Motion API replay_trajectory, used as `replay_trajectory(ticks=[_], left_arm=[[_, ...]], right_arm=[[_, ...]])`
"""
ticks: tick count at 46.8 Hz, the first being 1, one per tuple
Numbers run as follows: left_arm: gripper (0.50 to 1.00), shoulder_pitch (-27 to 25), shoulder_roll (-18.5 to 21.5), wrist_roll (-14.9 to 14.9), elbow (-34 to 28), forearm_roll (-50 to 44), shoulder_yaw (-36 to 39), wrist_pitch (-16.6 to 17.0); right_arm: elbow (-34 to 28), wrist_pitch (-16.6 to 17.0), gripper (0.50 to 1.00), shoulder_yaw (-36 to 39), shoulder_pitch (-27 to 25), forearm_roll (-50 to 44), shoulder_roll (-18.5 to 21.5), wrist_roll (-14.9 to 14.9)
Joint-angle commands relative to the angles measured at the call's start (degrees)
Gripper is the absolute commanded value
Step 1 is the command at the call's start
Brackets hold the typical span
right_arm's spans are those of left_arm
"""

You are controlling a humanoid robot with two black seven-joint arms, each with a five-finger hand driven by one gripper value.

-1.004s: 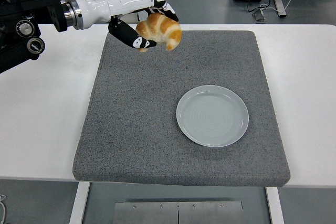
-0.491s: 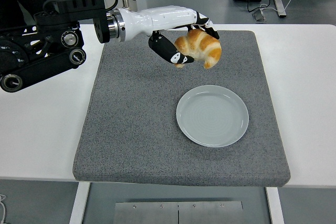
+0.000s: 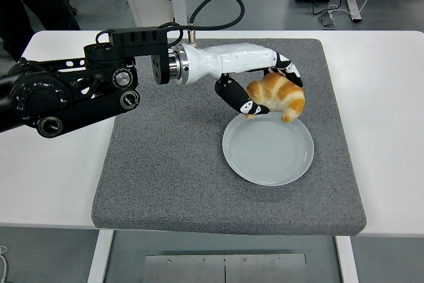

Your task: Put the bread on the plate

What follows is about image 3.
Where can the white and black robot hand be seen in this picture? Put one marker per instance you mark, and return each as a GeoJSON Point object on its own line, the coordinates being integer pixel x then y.
{"type": "Point", "coordinates": [232, 59]}

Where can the grey metal plate with screws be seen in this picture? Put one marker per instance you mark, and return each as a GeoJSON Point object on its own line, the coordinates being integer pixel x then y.
{"type": "Point", "coordinates": [225, 268]}

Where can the white table leg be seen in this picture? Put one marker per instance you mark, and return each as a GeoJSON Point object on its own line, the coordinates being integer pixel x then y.
{"type": "Point", "coordinates": [99, 256]}
{"type": "Point", "coordinates": [348, 260]}

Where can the small clear plastic holder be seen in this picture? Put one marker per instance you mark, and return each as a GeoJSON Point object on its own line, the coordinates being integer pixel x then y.
{"type": "Point", "coordinates": [328, 20]}

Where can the light grey round plate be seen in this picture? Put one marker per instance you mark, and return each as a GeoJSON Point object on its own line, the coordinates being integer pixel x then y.
{"type": "Point", "coordinates": [265, 153]}

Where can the grey felt mat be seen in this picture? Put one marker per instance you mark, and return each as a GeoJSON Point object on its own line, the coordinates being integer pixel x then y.
{"type": "Point", "coordinates": [165, 163]}

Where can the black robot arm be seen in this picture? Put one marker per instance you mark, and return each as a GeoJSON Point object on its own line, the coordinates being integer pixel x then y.
{"type": "Point", "coordinates": [66, 97]}

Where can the golden croissant bread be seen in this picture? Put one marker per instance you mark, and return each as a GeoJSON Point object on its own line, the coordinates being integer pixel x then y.
{"type": "Point", "coordinates": [281, 94]}

